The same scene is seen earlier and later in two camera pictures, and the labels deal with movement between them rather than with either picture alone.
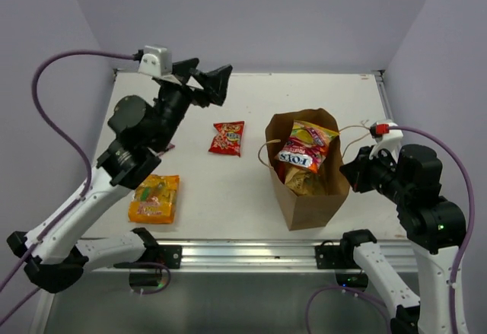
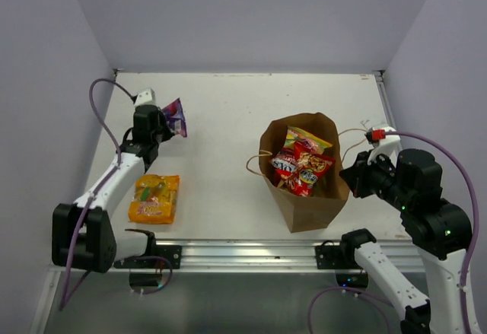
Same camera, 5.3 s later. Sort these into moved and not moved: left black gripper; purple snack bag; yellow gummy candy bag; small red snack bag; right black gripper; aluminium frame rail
Moved: left black gripper; small red snack bag; purple snack bag
Not moved: yellow gummy candy bag; aluminium frame rail; right black gripper
